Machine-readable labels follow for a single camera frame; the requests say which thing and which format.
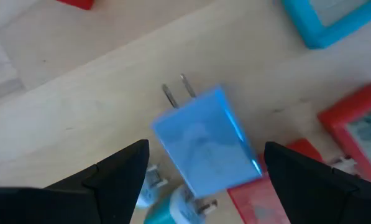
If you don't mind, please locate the small teal plug charger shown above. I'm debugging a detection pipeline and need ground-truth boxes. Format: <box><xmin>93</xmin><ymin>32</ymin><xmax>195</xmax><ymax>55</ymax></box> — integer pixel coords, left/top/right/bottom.
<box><xmin>143</xmin><ymin>183</ymin><xmax>219</xmax><ymax>224</ymax></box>

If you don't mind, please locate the lavender wall charger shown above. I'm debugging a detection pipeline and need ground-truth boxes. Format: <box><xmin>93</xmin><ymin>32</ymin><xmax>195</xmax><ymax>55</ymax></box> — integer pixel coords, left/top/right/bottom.
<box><xmin>150</xmin><ymin>73</ymin><xmax>263</xmax><ymax>198</ymax></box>

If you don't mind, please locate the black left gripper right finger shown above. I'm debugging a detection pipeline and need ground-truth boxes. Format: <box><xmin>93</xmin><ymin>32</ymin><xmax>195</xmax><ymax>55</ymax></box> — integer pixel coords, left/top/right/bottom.
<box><xmin>263</xmin><ymin>141</ymin><xmax>371</xmax><ymax>224</ymax></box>

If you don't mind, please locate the teal picture card box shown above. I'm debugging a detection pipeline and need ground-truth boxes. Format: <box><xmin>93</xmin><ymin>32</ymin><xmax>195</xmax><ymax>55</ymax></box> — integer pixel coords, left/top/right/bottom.
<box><xmin>281</xmin><ymin>0</ymin><xmax>371</xmax><ymax>50</ymax></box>

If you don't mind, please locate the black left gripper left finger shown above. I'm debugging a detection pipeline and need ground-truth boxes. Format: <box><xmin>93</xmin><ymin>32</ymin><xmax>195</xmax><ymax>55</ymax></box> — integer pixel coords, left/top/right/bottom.
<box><xmin>0</xmin><ymin>139</ymin><xmax>150</xmax><ymax>224</ymax></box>

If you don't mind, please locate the red picture card box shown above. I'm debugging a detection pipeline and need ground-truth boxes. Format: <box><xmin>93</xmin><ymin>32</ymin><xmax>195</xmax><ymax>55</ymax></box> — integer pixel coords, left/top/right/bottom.
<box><xmin>317</xmin><ymin>81</ymin><xmax>371</xmax><ymax>187</ymax></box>

